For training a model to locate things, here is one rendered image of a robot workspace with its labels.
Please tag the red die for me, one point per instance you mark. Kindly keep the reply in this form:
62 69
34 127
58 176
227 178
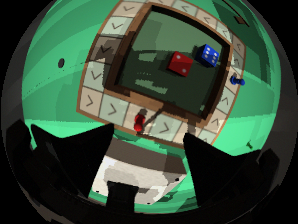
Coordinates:
179 64

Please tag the blue die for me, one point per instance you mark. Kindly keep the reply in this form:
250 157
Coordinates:
207 56

